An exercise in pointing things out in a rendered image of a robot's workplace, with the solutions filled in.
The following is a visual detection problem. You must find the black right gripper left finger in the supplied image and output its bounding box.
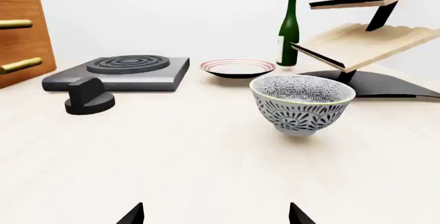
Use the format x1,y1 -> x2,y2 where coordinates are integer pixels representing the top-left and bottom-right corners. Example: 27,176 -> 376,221
115,201 -> 145,224

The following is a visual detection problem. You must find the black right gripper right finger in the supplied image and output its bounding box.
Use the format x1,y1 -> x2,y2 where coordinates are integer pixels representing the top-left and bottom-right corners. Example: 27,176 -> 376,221
289,201 -> 317,224

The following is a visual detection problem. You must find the white bowl with black pattern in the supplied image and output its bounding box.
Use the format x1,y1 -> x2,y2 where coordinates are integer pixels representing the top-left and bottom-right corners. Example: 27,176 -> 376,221
249,74 -> 357,137

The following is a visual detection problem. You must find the black stove knob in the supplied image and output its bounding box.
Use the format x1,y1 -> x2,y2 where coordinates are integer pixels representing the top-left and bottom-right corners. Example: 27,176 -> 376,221
64,77 -> 116,116

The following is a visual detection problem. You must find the grey single-burner stove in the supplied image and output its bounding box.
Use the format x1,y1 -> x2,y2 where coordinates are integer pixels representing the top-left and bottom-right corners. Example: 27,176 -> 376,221
41,55 -> 190,93

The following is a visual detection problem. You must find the red-striped plate with black underside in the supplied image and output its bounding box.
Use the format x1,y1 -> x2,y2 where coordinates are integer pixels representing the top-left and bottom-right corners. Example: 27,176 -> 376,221
199,58 -> 277,80

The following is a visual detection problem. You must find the green wine bottle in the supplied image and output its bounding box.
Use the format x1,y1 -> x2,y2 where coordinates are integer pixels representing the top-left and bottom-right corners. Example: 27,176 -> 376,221
276,0 -> 300,67

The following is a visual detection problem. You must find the wooden drawer cabinet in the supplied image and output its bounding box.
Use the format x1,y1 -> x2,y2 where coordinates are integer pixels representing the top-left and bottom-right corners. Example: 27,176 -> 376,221
0,0 -> 58,90

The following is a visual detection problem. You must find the wooden rack with black frame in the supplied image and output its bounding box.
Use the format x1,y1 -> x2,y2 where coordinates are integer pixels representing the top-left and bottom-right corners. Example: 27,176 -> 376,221
290,0 -> 440,99

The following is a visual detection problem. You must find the brass drawer handle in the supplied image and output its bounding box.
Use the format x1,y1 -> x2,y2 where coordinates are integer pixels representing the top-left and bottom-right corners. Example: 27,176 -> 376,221
0,19 -> 34,30
0,57 -> 43,76

